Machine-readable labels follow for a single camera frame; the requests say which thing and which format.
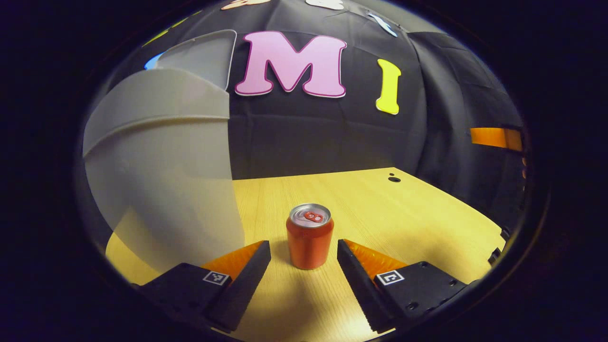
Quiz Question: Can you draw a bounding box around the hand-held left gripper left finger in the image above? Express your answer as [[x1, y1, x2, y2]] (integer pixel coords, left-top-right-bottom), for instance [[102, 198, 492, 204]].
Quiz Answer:
[[133, 240, 272, 333]]

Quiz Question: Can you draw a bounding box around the white desktop garbage bin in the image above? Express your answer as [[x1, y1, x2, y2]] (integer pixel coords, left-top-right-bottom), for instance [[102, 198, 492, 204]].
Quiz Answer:
[[82, 29, 245, 274]]

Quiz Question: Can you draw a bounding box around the black backdrop cloth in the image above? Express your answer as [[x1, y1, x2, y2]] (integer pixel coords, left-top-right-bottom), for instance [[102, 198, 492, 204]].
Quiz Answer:
[[78, 0, 528, 228]]

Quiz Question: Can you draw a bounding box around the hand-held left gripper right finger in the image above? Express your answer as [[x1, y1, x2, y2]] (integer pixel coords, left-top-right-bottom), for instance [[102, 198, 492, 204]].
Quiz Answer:
[[337, 239, 471, 334]]

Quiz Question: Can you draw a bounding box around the red pop can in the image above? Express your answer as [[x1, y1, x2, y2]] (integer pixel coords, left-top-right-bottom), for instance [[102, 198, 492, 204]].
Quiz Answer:
[[286, 203, 334, 270]]

